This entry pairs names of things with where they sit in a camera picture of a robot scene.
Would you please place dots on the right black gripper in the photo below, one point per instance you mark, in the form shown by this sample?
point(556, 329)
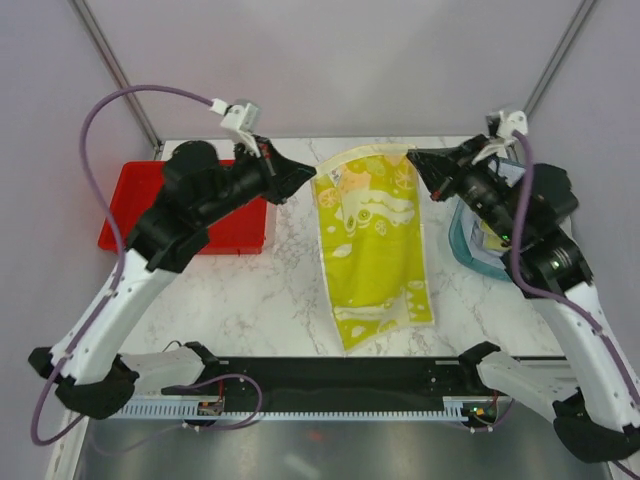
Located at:
point(442, 169)

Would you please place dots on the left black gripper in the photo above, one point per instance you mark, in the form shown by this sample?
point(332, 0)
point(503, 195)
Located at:
point(291, 175)

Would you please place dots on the teal plastic basket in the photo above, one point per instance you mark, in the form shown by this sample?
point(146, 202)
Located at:
point(465, 250)

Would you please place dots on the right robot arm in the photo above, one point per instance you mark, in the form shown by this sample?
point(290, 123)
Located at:
point(597, 419)

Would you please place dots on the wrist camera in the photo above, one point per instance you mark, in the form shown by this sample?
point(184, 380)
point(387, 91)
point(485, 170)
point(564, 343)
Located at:
point(502, 125)
point(238, 119)

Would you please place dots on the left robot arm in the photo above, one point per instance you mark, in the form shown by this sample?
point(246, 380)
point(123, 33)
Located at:
point(92, 376)

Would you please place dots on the red plastic tray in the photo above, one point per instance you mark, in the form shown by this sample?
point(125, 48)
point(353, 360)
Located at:
point(246, 231)

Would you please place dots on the yellow green patterned towel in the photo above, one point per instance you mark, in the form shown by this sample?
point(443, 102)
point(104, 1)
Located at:
point(371, 242)

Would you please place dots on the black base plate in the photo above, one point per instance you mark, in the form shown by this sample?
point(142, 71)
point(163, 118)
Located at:
point(340, 383)

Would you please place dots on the light blue towel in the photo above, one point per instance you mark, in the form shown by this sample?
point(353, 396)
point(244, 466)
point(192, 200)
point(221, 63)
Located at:
point(482, 235)

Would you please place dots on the left aluminium frame post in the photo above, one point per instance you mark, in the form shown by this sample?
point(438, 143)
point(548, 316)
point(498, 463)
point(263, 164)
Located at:
point(101, 44)

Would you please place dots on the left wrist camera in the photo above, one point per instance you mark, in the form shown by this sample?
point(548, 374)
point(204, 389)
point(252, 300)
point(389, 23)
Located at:
point(238, 119)

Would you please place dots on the right aluminium frame post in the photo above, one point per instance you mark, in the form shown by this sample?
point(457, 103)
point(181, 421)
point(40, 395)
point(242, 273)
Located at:
point(568, 40)

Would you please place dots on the white slotted cable duct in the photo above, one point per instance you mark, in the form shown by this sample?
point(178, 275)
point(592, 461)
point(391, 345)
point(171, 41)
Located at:
point(448, 409)

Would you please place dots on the aluminium frame post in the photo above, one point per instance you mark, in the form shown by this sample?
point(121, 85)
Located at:
point(101, 44)
point(568, 40)

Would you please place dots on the aluminium rail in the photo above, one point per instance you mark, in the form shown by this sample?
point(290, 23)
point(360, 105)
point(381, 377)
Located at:
point(543, 361)

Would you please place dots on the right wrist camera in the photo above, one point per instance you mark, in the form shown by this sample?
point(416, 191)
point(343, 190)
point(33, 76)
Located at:
point(502, 125)

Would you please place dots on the yellow towel in basket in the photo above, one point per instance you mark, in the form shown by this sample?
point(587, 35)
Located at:
point(494, 243)

